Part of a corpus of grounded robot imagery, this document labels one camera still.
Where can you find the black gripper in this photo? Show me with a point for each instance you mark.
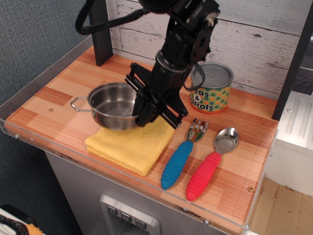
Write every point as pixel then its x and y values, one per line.
pixel 157 93

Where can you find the stainless steel pot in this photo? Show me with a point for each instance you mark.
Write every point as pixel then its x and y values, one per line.
pixel 111 106

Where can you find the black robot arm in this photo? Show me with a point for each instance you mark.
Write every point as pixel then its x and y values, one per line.
pixel 187 42

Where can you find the yellow folded cloth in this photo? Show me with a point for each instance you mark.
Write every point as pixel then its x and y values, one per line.
pixel 136 149

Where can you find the peas and carrots can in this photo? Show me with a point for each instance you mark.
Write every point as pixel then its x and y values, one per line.
pixel 210 95

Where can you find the silver dispenser panel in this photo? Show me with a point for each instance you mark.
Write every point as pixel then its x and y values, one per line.
pixel 122 219

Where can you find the clear acrylic table guard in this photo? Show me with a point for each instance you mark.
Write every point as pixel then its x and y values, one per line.
pixel 49 113

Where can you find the white cabinet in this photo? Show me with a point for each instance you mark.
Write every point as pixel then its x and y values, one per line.
pixel 290 160

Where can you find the orange and black object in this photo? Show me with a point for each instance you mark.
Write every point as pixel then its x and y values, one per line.
pixel 15 222

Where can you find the blue handled fork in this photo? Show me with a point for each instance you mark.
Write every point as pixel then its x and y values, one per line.
pixel 176 163

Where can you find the black left vertical post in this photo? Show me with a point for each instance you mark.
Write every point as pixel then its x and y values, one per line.
pixel 101 40

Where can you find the black vertical post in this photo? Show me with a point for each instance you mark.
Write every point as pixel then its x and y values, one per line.
pixel 295 65
pixel 101 40

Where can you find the red handled spoon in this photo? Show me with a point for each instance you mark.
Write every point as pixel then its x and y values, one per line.
pixel 225 141

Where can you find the black right vertical post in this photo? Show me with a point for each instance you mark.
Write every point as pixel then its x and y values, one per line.
pixel 295 65

